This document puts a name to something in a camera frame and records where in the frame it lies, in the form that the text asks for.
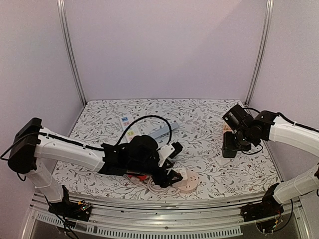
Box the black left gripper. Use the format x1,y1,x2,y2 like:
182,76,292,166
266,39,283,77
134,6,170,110
128,157,183,189

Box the white cube adapter red print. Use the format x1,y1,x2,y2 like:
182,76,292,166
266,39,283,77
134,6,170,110
174,167,187,179

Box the round pink socket base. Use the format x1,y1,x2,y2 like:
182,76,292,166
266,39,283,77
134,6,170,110
173,170,199,194

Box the red cube socket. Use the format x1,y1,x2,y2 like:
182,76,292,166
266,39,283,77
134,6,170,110
128,175,148,182

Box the white multicolour power strip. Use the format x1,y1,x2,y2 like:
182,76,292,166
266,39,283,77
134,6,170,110
119,115,142,143

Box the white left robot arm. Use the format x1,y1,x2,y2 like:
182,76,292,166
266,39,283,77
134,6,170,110
7,118,187,216

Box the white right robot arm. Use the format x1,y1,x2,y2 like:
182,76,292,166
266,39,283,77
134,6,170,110
222,105,319,217

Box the light blue power strip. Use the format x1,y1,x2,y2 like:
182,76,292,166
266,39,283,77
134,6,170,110
149,122,179,139

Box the floral patterned table mat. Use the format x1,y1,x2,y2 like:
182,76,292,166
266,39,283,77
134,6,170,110
53,99,280,201

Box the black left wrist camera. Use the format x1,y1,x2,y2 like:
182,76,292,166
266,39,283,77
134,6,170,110
157,142,183,167

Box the aluminium front rail frame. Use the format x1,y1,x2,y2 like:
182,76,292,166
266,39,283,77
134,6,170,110
21,191,311,239

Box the aluminium right corner post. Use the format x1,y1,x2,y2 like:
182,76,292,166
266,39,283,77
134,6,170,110
244,0,274,106

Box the aluminium corner post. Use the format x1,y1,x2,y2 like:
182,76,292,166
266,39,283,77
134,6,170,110
244,0,274,106
57,0,87,106

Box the aluminium left corner post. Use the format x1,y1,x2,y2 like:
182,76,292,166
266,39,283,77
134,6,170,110
57,0,87,106

